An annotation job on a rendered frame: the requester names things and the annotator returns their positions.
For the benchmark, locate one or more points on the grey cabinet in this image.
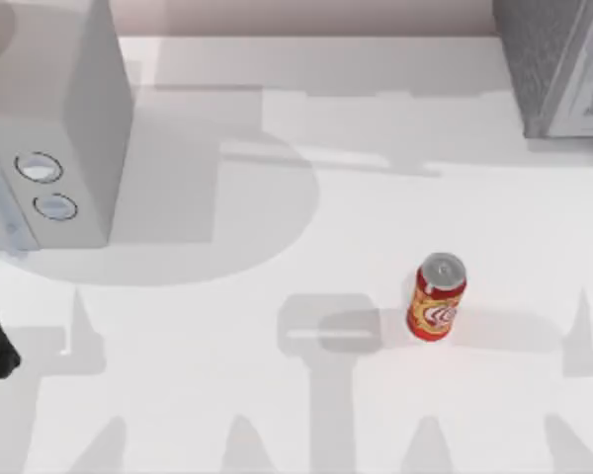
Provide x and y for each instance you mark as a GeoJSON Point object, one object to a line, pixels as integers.
{"type": "Point", "coordinates": [538, 59]}

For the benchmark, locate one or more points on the large microwave knob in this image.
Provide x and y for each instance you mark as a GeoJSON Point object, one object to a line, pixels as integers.
{"type": "Point", "coordinates": [38, 167]}

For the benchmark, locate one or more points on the small microwave knob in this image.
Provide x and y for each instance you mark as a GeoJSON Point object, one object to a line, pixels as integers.
{"type": "Point", "coordinates": [55, 206]}

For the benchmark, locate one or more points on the red and yellow can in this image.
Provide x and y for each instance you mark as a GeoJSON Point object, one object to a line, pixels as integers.
{"type": "Point", "coordinates": [436, 303]}

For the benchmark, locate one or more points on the pale microwave oven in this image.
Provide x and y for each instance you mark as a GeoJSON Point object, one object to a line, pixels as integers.
{"type": "Point", "coordinates": [54, 74]}

